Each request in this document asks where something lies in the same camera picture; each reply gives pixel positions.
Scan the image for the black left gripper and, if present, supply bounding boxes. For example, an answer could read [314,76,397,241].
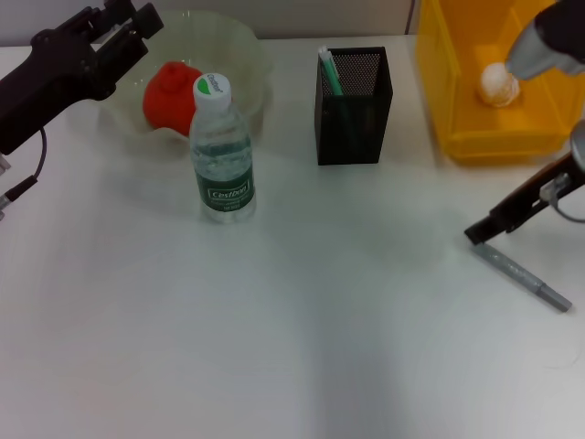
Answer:
[0,0,165,155]

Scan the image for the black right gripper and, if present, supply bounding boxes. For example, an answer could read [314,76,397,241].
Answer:
[464,153,585,244]

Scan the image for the grey marker pen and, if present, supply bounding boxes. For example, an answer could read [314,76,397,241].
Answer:
[470,243,573,315]

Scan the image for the red orange fruit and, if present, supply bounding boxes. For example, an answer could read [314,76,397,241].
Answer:
[142,61,205,137]

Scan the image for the white paper ball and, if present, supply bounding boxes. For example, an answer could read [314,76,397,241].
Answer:
[477,61,522,109]

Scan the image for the clear green label water bottle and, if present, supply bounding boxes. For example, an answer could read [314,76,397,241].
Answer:
[188,71,257,225]

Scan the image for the green utility knife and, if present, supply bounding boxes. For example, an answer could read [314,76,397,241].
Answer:
[318,44,345,98]

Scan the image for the translucent wavy fruit plate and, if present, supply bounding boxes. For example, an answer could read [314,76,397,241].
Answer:
[93,9,274,147]

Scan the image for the black mesh pen holder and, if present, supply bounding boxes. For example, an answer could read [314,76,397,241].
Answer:
[314,45,394,166]

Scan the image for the yellow plastic storage bin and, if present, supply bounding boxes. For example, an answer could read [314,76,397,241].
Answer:
[414,0,585,166]

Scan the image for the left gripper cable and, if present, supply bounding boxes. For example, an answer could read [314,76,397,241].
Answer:
[0,127,49,207]

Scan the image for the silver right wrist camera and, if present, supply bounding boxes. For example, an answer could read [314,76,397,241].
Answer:
[505,0,585,81]

